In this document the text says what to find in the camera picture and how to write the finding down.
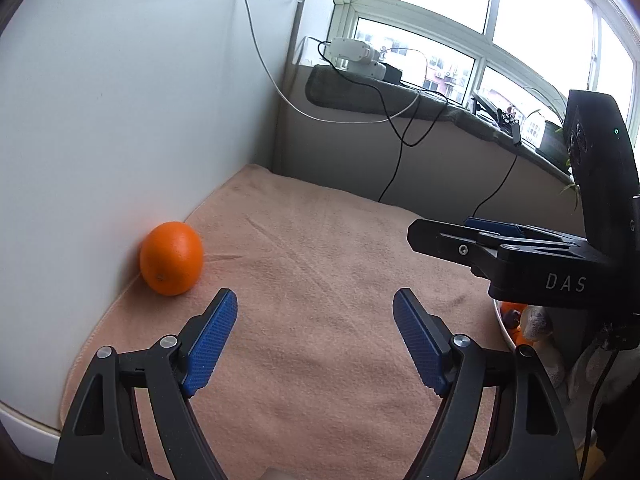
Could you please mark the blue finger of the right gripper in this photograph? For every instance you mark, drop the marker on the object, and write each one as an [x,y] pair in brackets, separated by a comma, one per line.
[501,228]

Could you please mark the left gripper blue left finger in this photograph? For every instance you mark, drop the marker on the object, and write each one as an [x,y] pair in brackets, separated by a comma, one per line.
[102,437]

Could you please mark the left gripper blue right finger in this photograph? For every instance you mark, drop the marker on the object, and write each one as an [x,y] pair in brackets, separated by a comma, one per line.
[528,436]

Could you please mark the large orange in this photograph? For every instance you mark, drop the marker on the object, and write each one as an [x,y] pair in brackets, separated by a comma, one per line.
[506,306]

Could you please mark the orange mandarin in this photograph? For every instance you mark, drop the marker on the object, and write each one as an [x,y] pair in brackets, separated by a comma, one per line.
[518,337]

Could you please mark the white gloved right hand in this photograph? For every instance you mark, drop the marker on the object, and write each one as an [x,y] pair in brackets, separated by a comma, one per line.
[574,384]

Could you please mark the floral white plate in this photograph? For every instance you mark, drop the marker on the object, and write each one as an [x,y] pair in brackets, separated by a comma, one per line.
[504,332]

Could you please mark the dark red cherry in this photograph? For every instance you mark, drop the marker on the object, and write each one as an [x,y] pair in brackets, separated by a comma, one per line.
[511,319]

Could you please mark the potted spider plant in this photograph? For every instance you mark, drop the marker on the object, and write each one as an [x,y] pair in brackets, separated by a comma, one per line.
[553,149]

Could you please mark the black device on sill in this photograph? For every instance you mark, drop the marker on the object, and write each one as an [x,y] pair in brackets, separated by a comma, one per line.
[489,112]

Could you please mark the black power adapter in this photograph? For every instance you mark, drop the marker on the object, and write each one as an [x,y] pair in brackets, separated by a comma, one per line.
[393,75]

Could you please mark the dark green sill cloth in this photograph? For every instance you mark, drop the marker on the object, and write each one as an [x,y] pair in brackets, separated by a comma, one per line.
[353,93]

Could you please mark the pink towel table cover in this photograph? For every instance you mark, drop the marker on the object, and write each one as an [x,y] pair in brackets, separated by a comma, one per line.
[314,379]

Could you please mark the white power strip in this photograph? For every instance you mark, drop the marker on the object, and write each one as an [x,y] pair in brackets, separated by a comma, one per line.
[360,57]

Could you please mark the white window frame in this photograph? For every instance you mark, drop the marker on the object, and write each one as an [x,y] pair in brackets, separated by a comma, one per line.
[524,54]

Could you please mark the medium orange by wall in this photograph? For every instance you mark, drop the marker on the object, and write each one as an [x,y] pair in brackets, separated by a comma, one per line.
[171,258]

